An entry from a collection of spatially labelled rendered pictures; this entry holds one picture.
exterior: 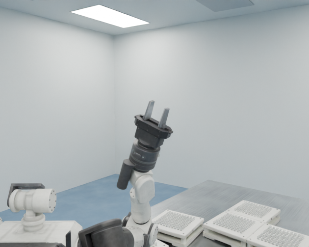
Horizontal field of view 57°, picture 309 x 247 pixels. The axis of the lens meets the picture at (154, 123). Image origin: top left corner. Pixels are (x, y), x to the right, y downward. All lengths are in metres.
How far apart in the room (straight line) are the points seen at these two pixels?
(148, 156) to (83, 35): 4.84
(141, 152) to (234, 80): 3.96
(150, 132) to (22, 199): 0.40
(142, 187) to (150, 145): 0.14
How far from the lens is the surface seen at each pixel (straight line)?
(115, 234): 0.84
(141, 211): 1.04
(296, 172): 4.66
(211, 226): 1.66
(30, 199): 0.88
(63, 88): 5.17
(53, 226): 0.93
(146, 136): 0.86
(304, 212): 2.21
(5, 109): 4.63
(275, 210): 1.96
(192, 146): 5.10
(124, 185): 0.93
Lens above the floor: 1.67
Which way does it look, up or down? 6 degrees down
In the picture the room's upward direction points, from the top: straight up
